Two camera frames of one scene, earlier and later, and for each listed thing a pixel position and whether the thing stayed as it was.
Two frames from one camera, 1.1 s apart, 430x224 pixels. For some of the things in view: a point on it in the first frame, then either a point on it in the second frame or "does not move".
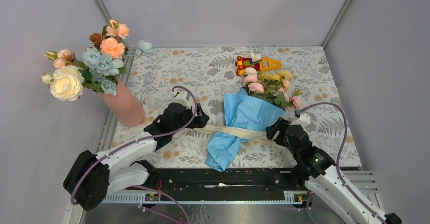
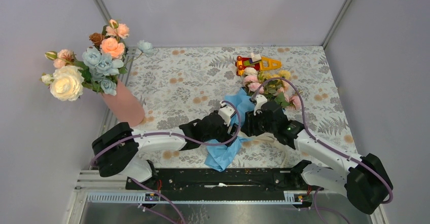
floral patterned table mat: (204, 75) does not move
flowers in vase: (97, 67) does not move
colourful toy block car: (255, 61) does not move
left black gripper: (200, 119) to (226, 136)
